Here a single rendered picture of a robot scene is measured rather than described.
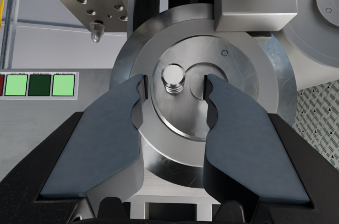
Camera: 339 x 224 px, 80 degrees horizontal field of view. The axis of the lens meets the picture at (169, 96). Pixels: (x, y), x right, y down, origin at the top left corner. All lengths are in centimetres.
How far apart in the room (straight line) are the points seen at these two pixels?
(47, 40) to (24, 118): 151
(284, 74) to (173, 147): 10
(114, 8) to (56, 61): 155
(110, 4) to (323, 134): 44
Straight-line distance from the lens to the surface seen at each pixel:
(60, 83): 57
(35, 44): 210
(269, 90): 17
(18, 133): 62
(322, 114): 34
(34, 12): 221
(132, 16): 20
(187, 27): 17
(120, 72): 17
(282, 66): 18
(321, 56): 20
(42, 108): 59
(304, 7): 22
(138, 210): 54
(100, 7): 50
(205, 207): 53
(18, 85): 63
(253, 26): 17
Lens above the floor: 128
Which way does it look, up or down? 8 degrees down
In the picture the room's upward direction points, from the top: 179 degrees counter-clockwise
